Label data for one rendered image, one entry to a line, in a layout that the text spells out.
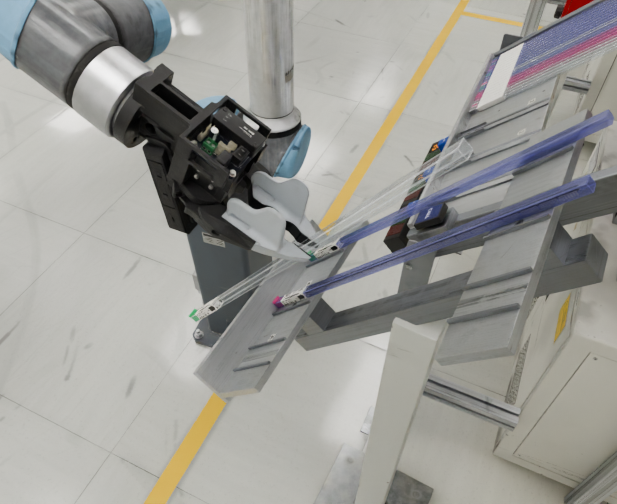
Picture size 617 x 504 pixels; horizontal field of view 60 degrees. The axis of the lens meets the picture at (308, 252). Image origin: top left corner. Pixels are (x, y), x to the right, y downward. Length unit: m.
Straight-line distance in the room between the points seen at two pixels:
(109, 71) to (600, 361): 0.92
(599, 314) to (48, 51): 0.94
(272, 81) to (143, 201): 1.22
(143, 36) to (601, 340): 0.86
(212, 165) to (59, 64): 0.16
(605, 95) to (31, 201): 2.23
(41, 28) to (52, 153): 1.98
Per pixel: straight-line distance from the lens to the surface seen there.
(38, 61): 0.55
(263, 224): 0.49
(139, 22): 0.63
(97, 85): 0.52
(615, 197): 0.84
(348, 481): 1.48
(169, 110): 0.49
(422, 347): 0.71
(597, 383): 1.16
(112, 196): 2.22
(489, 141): 1.12
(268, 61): 1.01
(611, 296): 1.13
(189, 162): 0.48
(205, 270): 1.43
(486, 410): 1.27
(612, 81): 2.39
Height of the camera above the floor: 1.41
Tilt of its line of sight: 49 degrees down
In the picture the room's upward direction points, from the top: straight up
